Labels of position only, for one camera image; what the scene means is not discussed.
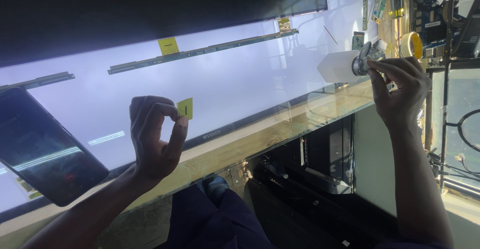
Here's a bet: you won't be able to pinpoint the white plastic dispenser bottle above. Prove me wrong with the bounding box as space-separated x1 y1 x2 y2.
317 41 373 83

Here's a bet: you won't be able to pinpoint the person's dark trousers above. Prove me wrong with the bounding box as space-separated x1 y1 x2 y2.
155 183 276 249

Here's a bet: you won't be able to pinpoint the person's right hand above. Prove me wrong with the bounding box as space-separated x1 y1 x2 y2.
366 56 433 130

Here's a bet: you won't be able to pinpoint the black metal window grille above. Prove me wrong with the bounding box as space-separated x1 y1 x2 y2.
424 0 480 197

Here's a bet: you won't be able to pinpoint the person's blue shoe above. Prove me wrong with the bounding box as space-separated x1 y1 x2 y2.
195 174 230 206

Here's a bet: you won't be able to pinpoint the blue main circuit board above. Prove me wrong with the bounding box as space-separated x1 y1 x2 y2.
410 0 460 58

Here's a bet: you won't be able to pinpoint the glass table top sheet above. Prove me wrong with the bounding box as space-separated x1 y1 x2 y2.
0 77 376 238

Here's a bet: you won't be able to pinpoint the long green circuit strip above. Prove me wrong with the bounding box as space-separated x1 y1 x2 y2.
107 28 299 75

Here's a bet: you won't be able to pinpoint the roll of masking tape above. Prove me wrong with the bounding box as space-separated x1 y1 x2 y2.
400 31 424 60

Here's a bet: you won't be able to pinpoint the short green circuit strip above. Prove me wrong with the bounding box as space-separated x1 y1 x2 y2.
0 71 76 92

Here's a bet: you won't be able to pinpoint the black smartphone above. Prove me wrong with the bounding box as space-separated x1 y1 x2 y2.
0 87 110 207

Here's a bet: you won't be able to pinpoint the yellow flex tape tab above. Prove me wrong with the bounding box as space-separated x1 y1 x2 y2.
157 37 180 56

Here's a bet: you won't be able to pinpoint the lit white backlight panel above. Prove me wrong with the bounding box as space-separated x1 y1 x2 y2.
0 0 370 214

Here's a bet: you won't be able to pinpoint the narrow green circuit board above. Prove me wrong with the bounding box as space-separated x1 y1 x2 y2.
371 0 389 25

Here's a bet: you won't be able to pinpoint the thin wooden stick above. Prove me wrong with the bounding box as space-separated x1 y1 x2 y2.
323 25 339 46

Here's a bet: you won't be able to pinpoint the small green circuit board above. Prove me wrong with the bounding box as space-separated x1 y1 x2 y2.
351 31 365 51

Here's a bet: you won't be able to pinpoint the person's left hand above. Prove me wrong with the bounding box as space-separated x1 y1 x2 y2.
129 95 189 182

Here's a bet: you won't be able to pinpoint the black display panel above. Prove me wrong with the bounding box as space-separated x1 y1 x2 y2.
0 0 328 68

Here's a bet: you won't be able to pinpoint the small yellow tape piece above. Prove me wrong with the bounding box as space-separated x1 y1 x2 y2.
176 98 194 121

